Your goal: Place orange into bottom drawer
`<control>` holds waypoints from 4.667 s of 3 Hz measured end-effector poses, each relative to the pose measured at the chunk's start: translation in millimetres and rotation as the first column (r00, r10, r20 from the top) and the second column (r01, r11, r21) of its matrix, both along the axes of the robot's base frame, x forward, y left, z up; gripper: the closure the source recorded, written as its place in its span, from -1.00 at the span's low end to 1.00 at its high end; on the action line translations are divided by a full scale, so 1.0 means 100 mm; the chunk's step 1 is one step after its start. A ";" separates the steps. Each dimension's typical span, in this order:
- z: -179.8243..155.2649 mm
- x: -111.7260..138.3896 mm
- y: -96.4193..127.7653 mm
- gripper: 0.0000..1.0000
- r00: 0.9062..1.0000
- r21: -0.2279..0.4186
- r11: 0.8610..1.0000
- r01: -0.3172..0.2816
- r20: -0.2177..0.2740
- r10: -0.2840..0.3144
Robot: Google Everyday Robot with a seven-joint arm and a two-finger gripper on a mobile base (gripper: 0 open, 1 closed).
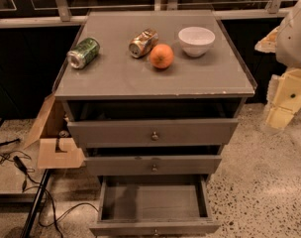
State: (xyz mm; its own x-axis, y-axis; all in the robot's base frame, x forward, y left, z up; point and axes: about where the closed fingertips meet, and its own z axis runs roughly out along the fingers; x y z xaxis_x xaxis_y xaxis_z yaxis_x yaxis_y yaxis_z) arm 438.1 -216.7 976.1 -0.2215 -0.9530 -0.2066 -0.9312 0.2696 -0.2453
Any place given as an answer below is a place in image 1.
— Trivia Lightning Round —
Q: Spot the black tool on floor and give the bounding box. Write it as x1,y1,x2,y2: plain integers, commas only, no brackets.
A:
0,138,21,147

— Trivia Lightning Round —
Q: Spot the grey drawer cabinet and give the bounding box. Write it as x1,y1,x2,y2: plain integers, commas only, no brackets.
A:
52,10,258,238

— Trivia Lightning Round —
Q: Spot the black cable on floor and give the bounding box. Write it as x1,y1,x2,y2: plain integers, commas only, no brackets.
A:
0,150,100,238

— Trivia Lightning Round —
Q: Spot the grey top drawer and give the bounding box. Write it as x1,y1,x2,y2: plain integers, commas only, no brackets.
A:
63,98,242,148

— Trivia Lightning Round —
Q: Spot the black metal floor bar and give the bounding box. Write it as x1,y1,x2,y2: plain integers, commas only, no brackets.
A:
20,170,50,238

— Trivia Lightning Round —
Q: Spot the orange fruit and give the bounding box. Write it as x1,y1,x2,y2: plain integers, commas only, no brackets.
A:
150,44,174,69

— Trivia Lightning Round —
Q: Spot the crushed gold soda can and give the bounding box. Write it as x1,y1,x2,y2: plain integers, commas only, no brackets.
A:
129,29,158,59

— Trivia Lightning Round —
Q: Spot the white ceramic bowl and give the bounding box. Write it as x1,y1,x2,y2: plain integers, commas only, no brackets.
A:
178,27,216,58

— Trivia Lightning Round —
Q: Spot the grey drawer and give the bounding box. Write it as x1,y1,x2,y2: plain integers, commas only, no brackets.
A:
90,175,219,238
85,146,222,176
63,98,242,148

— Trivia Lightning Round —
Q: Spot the grey bottom drawer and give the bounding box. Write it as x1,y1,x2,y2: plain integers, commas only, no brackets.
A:
90,175,219,238

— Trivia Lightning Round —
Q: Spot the green soda can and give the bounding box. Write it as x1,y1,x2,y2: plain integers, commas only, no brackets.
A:
66,38,100,69

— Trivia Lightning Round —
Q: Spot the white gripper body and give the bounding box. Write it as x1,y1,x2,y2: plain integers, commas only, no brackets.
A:
275,0,301,68

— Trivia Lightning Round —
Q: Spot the metal window railing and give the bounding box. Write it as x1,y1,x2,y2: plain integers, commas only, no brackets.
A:
0,0,301,30

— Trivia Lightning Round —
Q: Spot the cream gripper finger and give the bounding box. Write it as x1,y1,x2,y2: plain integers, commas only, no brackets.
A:
254,27,278,54
265,68,301,130

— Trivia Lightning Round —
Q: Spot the grey middle drawer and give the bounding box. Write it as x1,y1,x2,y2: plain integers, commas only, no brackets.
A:
85,146,222,176

